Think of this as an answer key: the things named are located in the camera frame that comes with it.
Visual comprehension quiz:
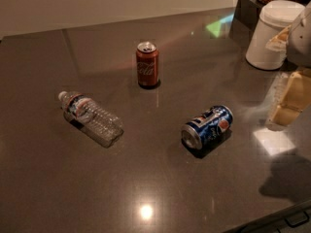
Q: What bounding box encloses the clear plastic water bottle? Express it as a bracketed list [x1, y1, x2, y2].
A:
[58, 91, 123, 148]

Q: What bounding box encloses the blue pepsi can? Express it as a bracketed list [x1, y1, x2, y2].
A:
[181, 105, 233, 150]

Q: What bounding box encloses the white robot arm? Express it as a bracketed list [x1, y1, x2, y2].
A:
[265, 3, 311, 131]

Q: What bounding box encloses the red coca-cola can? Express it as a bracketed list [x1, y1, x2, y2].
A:
[136, 42, 159, 88]

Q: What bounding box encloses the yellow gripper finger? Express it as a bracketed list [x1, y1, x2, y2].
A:
[265, 69, 311, 127]
[265, 26, 291, 51]

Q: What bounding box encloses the white lidded container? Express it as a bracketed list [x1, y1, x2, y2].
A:
[246, 0, 305, 70]

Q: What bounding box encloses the black drawer handle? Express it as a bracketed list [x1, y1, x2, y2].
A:
[285, 211, 310, 228]

